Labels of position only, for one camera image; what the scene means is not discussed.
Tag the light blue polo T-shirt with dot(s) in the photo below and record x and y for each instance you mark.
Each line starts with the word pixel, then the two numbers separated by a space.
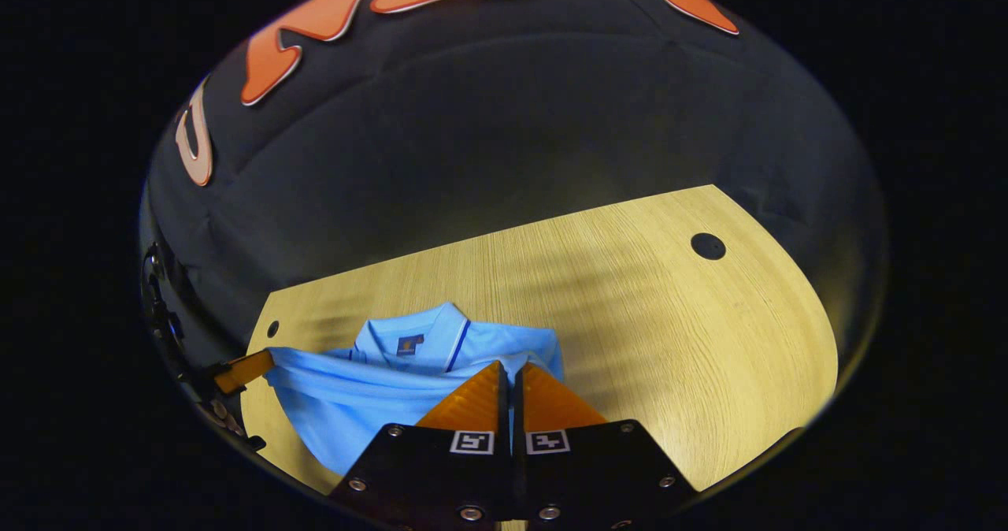
pixel 346 413

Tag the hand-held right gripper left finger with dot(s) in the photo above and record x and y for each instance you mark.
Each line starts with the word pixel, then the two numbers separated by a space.
pixel 425 476

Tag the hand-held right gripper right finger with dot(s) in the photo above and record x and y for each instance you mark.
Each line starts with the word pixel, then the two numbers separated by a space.
pixel 598 476

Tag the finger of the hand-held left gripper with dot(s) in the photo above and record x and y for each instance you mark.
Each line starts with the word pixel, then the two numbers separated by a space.
pixel 244 371

